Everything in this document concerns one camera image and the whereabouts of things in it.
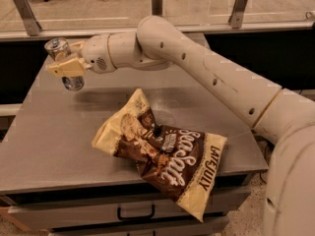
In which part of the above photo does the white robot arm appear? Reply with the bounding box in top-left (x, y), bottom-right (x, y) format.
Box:
top-left (45, 16), bottom-right (315, 236)

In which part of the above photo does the right metal railing bracket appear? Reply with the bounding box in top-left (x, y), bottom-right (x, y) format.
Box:
top-left (228, 0), bottom-right (248, 29)

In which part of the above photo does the left metal railing bracket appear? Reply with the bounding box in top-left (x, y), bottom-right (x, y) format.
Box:
top-left (13, 0), bottom-right (41, 36)

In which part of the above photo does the grey drawer cabinet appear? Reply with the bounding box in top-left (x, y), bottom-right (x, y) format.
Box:
top-left (1, 175), bottom-right (250, 236)

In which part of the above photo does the silver blue redbull can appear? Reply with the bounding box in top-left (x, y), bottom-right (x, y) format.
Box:
top-left (44, 37), bottom-right (87, 91)

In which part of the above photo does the brown sea salt chip bag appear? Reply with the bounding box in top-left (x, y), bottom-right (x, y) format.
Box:
top-left (92, 88), bottom-right (226, 220)

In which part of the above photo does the middle metal railing bracket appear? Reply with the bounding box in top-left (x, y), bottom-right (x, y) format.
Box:
top-left (152, 0), bottom-right (162, 16)

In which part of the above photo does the black drawer handle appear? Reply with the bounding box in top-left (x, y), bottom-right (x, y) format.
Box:
top-left (116, 205), bottom-right (156, 221)

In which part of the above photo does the metal railing bracket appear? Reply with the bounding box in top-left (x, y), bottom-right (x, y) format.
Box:
top-left (152, 0), bottom-right (162, 16)
top-left (13, 0), bottom-right (41, 36)
top-left (228, 0), bottom-right (248, 29)

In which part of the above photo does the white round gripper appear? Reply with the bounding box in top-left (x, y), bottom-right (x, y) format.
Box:
top-left (47, 34), bottom-right (116, 78)

